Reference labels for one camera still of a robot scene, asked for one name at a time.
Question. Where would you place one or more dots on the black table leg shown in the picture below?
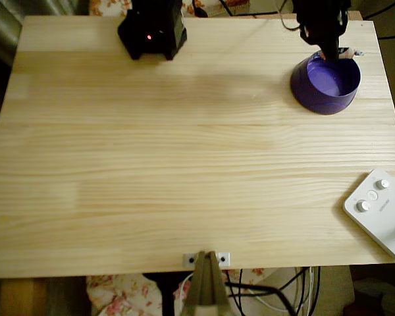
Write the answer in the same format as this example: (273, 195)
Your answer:
(167, 299)

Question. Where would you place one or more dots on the white control box with knobs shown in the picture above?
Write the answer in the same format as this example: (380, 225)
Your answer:
(382, 217)

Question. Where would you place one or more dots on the white screw bracket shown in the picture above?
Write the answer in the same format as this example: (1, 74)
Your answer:
(187, 259)

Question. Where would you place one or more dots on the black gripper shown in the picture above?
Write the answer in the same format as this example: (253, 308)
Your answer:
(331, 46)

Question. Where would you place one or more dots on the floral patterned cloth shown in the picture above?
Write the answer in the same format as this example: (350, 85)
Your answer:
(118, 296)
(235, 3)

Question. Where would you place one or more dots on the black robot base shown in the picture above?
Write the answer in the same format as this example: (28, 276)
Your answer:
(158, 19)

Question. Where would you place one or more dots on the metal table clamp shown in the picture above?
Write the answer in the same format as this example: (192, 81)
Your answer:
(204, 289)

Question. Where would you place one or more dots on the purple bowl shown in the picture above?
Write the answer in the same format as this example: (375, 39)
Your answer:
(303, 89)

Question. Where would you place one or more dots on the grey curtain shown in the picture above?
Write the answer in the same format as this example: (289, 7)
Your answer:
(6, 19)

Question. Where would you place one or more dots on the candy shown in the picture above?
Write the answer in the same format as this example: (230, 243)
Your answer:
(347, 51)

